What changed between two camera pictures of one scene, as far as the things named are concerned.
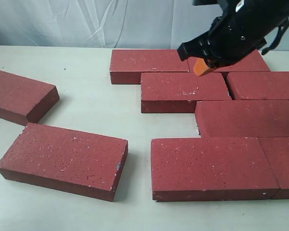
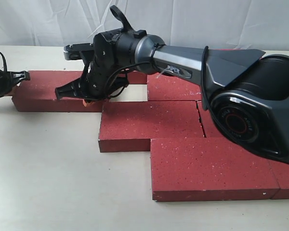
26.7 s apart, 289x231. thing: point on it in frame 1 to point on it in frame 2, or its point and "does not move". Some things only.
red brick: x=178 y=92 does not move
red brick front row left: x=206 y=169 does not move
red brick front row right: x=282 y=153 does not move
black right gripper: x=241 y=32 to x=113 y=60
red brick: x=85 y=163 to x=129 y=126
